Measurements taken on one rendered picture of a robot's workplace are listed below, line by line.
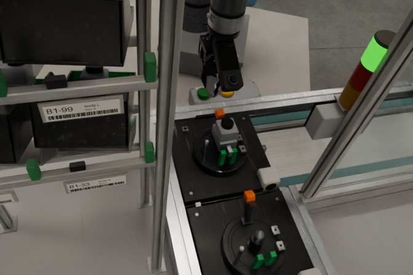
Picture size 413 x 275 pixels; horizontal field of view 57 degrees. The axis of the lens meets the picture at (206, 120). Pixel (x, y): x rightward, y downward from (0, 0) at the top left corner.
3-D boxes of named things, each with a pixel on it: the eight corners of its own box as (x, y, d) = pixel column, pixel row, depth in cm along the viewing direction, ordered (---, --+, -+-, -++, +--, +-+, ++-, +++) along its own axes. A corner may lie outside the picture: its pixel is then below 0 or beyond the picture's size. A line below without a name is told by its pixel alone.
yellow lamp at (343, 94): (334, 94, 75) (343, 76, 71) (356, 91, 76) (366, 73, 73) (346, 113, 72) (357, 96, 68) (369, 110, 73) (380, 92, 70)
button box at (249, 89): (187, 100, 118) (189, 87, 113) (251, 94, 123) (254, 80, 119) (193, 118, 114) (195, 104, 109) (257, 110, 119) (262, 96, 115)
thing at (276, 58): (102, -17, 166) (101, -23, 163) (305, 24, 165) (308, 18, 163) (28, 97, 120) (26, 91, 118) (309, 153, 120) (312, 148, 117)
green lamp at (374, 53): (355, 55, 67) (367, 33, 64) (379, 53, 69) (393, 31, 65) (370, 75, 64) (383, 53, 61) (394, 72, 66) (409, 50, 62)
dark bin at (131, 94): (71, 81, 79) (68, 46, 76) (135, 82, 81) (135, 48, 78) (34, 148, 54) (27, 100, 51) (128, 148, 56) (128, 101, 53)
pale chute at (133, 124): (82, 132, 95) (82, 115, 95) (136, 133, 97) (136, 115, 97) (55, 153, 68) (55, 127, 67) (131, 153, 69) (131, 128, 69)
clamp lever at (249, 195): (241, 217, 85) (243, 190, 81) (249, 215, 85) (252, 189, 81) (247, 229, 82) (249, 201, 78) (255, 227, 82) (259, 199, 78)
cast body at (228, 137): (211, 131, 96) (214, 113, 90) (227, 128, 97) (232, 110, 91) (220, 158, 91) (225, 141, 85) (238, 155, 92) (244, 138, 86)
